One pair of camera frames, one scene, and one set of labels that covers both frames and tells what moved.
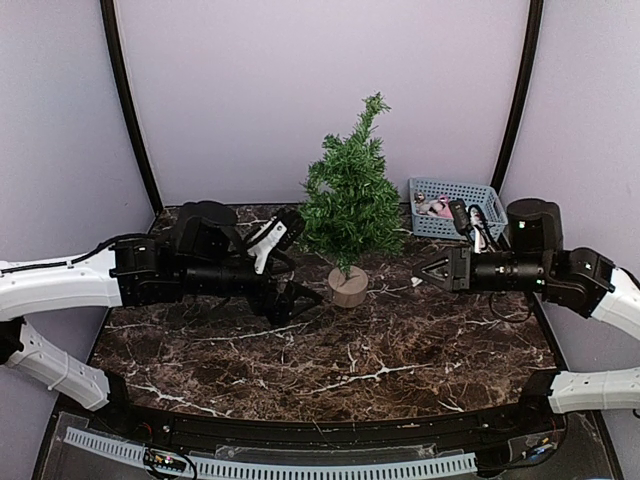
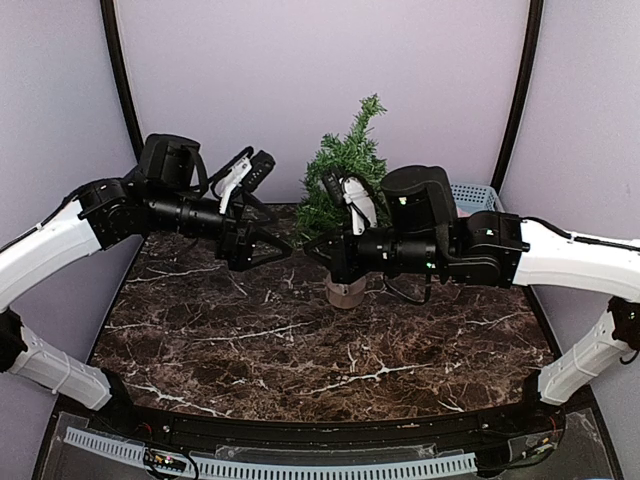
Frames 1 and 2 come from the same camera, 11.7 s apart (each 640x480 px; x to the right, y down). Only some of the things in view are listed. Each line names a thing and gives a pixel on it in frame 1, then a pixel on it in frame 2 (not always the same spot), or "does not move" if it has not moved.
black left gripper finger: (279, 264) -> (255, 212)
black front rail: (542, 423) does not move
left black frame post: (117, 59) does not move
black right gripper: (461, 268) -> (343, 263)
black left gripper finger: (294, 300) -> (265, 248)
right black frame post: (524, 92) does not move
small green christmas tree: (351, 214) does not move
